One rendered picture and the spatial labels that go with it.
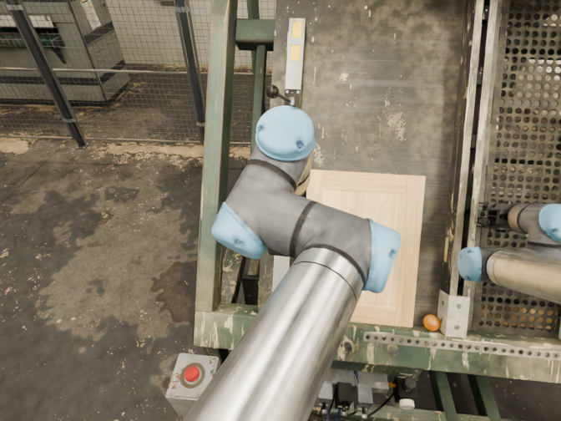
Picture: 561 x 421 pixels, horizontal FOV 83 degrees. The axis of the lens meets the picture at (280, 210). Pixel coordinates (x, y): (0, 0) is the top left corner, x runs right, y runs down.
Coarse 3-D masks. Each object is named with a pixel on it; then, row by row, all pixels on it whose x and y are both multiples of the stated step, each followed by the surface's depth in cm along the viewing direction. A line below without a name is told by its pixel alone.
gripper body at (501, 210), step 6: (492, 204) 86; (498, 204) 86; (504, 204) 86; (510, 204) 85; (516, 204) 86; (486, 210) 88; (492, 210) 86; (498, 210) 81; (504, 210) 80; (486, 216) 87; (492, 216) 86; (498, 216) 81; (504, 216) 82; (480, 222) 90; (486, 222) 86; (492, 222) 86; (498, 222) 80; (504, 222) 80; (486, 228) 86; (492, 228) 86; (498, 228) 86; (504, 228) 86; (510, 228) 80
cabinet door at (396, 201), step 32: (320, 192) 103; (352, 192) 103; (384, 192) 102; (416, 192) 101; (384, 224) 102; (416, 224) 101; (416, 256) 102; (384, 288) 103; (352, 320) 104; (384, 320) 103
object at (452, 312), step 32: (480, 0) 92; (480, 32) 93; (480, 64) 95; (480, 96) 94; (480, 128) 94; (480, 160) 94; (448, 192) 102; (448, 224) 100; (448, 256) 99; (448, 288) 97; (448, 320) 97
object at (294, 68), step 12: (288, 48) 100; (288, 60) 100; (300, 60) 100; (288, 72) 100; (300, 72) 100; (288, 84) 101; (300, 84) 100; (276, 264) 103; (288, 264) 103; (276, 276) 103
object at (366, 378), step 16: (336, 368) 108; (352, 368) 107; (368, 368) 106; (384, 368) 105; (400, 368) 103; (416, 368) 102; (336, 384) 105; (352, 384) 105; (368, 384) 105; (384, 384) 105; (400, 384) 104; (416, 384) 100; (320, 400) 101; (336, 400) 103; (352, 400) 99; (368, 400) 99; (400, 400) 102; (416, 400) 102; (320, 416) 111; (336, 416) 109; (368, 416) 109
